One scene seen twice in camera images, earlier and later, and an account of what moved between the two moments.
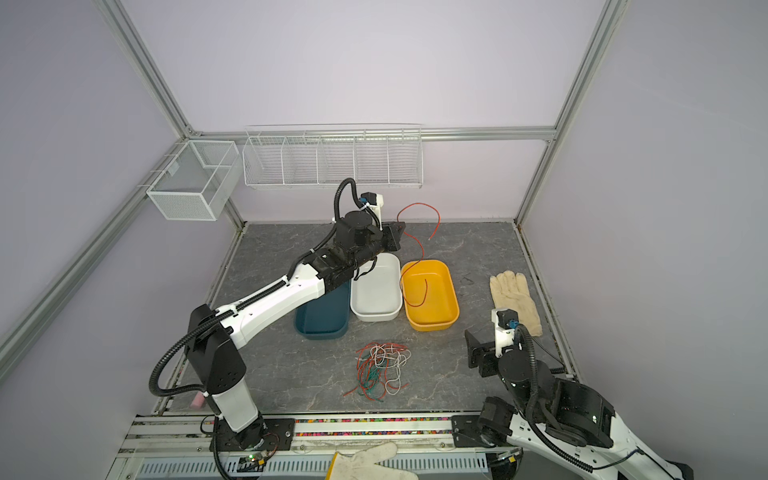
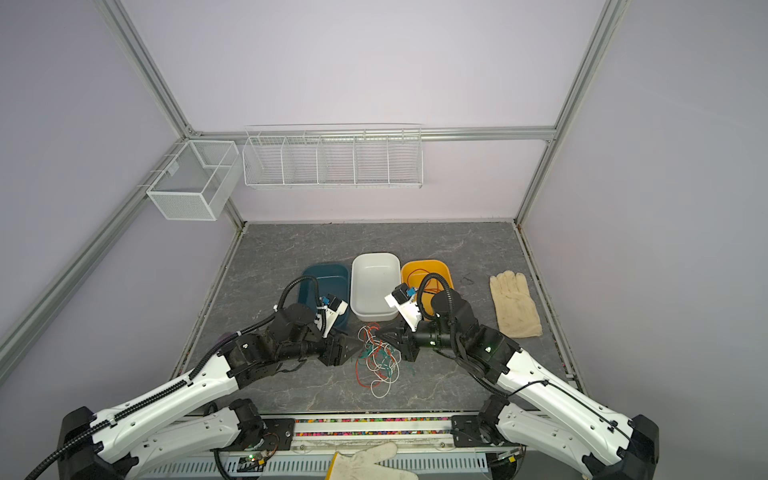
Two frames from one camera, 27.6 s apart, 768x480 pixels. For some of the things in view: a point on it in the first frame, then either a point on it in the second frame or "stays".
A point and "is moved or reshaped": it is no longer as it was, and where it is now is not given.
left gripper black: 394,234 to 339,357
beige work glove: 510,291 stays
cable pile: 378,370 is moved or reshaped
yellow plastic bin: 429,296 stays
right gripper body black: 500,370 to 432,337
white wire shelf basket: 322,156 stays
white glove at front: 363,464 stays
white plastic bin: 376,289 stays
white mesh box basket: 198,181 stays
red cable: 397,220 to 426,288
